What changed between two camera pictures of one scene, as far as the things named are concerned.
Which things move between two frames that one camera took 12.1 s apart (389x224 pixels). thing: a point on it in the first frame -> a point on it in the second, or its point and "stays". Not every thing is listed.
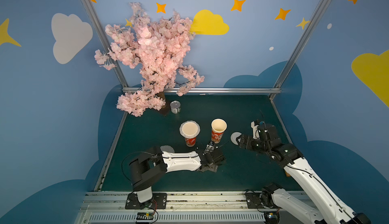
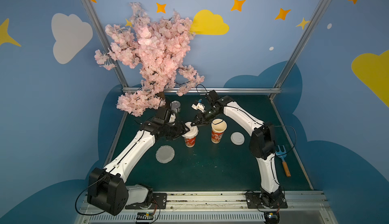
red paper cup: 218,126 stays
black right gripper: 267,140 -> 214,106
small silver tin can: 175,107 stays
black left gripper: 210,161 -> 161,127
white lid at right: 233,137 stays
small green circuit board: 145,216 stays
